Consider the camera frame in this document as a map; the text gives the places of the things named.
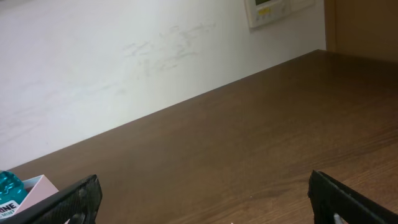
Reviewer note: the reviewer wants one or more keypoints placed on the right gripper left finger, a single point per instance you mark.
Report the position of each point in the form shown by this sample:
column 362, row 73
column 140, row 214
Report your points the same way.
column 78, row 203

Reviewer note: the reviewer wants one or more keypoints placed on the teal mouthwash bottle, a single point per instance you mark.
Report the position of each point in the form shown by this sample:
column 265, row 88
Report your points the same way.
column 12, row 194

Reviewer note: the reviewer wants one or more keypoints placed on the wooden side panel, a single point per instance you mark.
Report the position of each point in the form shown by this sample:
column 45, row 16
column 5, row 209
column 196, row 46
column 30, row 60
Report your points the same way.
column 363, row 28

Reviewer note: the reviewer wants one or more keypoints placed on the pink open cardboard box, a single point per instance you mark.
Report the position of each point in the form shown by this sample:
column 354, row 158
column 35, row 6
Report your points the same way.
column 38, row 188

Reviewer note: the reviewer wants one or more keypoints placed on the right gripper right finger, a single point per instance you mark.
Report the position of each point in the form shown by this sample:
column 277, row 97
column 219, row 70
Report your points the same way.
column 333, row 202

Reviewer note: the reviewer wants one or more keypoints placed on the white wall control panel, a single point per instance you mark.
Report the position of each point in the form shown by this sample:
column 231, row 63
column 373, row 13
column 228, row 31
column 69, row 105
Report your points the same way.
column 262, row 12

